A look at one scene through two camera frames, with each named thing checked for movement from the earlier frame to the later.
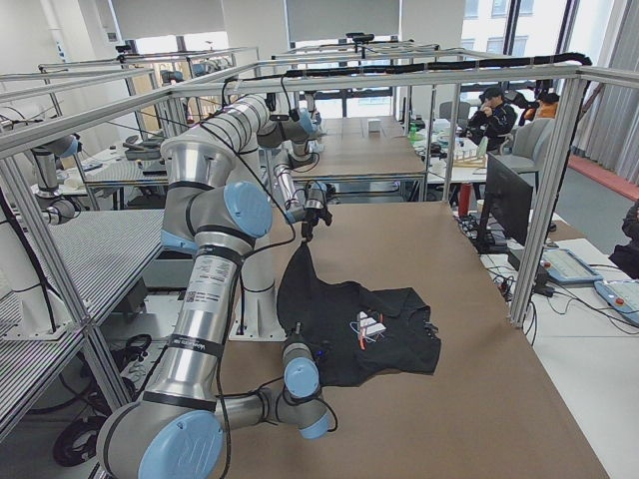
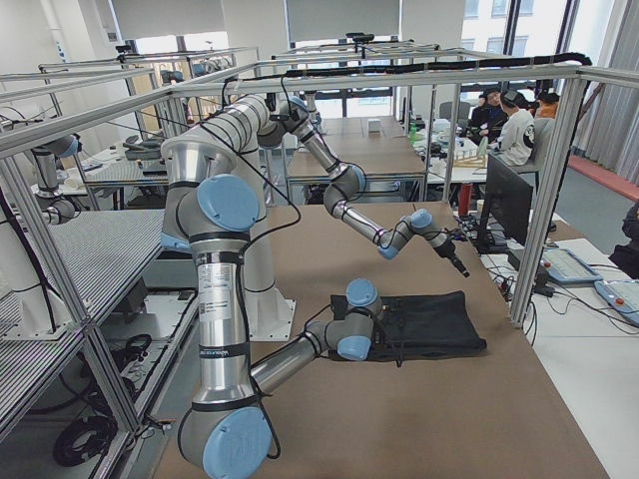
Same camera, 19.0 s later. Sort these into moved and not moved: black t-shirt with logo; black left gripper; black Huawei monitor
Moved: black t-shirt with logo; black left gripper
Not moved: black Huawei monitor
